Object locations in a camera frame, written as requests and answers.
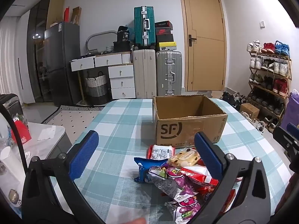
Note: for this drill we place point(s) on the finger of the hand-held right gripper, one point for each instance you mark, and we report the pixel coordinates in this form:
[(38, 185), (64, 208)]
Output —
[(293, 128), (283, 138)]

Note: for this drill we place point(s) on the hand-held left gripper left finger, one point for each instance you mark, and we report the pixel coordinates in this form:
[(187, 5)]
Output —
[(86, 154)]

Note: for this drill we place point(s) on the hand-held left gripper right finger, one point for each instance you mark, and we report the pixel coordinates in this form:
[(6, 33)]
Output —
[(205, 154)]

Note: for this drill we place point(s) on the beige cookie packet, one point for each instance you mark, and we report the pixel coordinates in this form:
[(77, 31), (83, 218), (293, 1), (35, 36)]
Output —
[(184, 157)]

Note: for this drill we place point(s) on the red white snack packet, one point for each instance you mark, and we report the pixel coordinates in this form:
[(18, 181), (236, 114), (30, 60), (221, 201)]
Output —
[(196, 173)]

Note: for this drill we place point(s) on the brown cardboard box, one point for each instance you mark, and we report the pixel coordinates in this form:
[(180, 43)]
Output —
[(186, 130)]

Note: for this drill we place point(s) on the dark red snack packet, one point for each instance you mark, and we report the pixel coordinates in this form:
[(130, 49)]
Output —
[(208, 190)]

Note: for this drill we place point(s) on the white red-ended snack packet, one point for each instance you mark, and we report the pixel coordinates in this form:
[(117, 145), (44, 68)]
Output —
[(161, 152)]

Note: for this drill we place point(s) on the red chips bag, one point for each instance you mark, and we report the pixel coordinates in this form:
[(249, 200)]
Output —
[(229, 198)]

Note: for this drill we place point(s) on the pink grape candy packet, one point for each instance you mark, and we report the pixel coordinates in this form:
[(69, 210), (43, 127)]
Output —
[(186, 202), (182, 216)]

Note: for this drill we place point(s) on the blue cookie packet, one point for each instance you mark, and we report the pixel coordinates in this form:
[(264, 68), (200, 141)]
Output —
[(142, 169)]

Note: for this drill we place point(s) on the person's right forearm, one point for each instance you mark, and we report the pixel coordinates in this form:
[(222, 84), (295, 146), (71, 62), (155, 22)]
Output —
[(289, 196)]

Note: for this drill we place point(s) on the person's left hand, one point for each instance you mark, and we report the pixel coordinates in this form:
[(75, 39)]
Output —
[(138, 221)]

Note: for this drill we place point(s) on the patterned floor rug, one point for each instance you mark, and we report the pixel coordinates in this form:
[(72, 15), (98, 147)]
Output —
[(70, 119)]

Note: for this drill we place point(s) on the white marble side table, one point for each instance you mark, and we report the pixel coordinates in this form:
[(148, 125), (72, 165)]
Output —
[(44, 144)]

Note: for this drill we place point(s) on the small cardboard box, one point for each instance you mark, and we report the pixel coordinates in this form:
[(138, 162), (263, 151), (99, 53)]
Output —
[(250, 110)]

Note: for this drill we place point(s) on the white tissue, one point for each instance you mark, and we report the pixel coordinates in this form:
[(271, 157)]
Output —
[(46, 134)]

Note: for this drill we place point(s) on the metal shoe rack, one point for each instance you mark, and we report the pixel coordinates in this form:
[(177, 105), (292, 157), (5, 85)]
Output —
[(268, 71)]

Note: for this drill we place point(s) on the heap of loose shoes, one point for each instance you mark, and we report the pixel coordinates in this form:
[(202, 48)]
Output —
[(233, 98)]

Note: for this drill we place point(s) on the shoe rack with shoes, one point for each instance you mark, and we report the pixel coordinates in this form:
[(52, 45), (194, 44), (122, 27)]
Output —
[(279, 66)]

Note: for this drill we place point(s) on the woven grey laundry basket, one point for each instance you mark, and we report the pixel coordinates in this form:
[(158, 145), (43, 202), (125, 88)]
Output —
[(95, 88)]

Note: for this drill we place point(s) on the red paper bag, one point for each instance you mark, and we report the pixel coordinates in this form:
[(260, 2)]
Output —
[(22, 134)]

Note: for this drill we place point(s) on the white cup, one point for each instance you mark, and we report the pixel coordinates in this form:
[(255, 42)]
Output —
[(8, 158)]

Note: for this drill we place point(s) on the silver suitcase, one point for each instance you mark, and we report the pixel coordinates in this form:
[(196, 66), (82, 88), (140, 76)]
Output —
[(161, 79)]

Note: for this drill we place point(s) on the white drawer desk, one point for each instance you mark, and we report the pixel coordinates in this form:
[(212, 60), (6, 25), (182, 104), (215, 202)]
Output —
[(121, 72)]

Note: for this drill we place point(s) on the tan wooden door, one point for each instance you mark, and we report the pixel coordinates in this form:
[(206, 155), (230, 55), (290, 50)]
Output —
[(205, 63)]

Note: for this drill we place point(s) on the white suitcase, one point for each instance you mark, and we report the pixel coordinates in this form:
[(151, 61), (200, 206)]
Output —
[(143, 74)]

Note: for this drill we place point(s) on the dark grey fridge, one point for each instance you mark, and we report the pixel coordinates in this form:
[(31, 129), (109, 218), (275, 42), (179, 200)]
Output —
[(63, 51)]

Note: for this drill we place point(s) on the white wardrobe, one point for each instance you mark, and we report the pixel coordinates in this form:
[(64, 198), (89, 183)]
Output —
[(24, 63)]

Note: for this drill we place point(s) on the black storage box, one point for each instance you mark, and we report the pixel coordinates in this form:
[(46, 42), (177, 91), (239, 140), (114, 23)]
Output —
[(121, 47)]

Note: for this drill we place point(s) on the dark glass cabinet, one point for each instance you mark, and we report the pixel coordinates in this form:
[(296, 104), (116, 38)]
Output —
[(37, 51)]

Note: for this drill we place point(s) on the oval silver-framed mirror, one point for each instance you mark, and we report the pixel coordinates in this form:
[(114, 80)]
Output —
[(90, 38)]

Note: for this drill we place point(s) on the plain black shoe box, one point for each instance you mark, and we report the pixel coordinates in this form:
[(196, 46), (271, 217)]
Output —
[(164, 38)]

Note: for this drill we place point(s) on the black paper bag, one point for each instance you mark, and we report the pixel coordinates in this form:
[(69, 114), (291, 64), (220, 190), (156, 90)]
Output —
[(123, 33)]

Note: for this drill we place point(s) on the white curtain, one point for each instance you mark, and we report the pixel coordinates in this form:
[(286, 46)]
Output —
[(7, 56)]

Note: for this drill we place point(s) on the red black shoe box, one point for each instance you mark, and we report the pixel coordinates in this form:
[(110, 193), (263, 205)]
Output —
[(164, 31)]

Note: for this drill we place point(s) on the flat black shoe box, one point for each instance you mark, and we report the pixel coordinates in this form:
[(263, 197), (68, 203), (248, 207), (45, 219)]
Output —
[(162, 24)]

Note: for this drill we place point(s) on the teal suitcase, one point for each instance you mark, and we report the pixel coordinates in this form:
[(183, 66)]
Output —
[(140, 28)]

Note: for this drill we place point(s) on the brown paper bag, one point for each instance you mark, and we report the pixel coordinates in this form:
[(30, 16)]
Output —
[(76, 16)]

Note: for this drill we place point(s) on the red gift box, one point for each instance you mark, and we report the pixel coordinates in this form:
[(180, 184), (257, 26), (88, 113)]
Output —
[(66, 15)]

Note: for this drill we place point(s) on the large tan cardboard box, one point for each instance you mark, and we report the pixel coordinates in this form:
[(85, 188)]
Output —
[(56, 9)]

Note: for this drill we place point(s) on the white wall switch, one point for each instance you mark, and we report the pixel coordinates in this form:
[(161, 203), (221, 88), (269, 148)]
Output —
[(262, 24)]

